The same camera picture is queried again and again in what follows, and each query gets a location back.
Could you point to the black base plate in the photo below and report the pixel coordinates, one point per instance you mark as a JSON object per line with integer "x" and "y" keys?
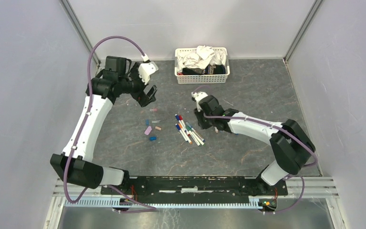
{"x": 199, "y": 190}

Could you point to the white plastic basket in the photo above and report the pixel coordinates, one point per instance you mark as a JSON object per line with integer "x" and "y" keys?
{"x": 200, "y": 79}

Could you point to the pink highlighter cap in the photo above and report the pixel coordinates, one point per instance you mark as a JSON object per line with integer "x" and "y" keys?
{"x": 148, "y": 130}

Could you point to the black printed cloth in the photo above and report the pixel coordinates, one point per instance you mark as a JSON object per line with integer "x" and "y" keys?
{"x": 209, "y": 70}

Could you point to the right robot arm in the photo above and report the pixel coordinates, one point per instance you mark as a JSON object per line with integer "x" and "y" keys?
{"x": 292, "y": 148}

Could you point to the orange tip white marker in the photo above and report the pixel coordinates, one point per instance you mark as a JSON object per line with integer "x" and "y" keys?
{"x": 185, "y": 136}

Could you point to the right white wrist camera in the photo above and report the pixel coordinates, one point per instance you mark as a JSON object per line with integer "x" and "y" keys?
{"x": 198, "y": 96}

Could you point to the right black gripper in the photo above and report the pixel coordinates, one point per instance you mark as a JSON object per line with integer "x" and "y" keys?
{"x": 198, "y": 115}

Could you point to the white cable duct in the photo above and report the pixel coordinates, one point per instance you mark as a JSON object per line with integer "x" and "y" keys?
{"x": 114, "y": 202}

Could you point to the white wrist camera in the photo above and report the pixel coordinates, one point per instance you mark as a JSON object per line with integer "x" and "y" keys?
{"x": 198, "y": 96}
{"x": 145, "y": 70}

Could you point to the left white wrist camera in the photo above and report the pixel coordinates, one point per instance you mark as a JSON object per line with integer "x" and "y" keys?
{"x": 145, "y": 70}

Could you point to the white crumpled cloth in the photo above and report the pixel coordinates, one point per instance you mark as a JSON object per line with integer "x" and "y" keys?
{"x": 200, "y": 57}

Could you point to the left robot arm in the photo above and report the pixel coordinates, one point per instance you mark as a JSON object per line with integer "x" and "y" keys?
{"x": 119, "y": 76}

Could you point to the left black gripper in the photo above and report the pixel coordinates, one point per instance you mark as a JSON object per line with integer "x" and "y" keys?
{"x": 144, "y": 99}

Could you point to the green cap white marker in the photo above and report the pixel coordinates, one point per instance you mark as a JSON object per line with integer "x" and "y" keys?
{"x": 199, "y": 138}

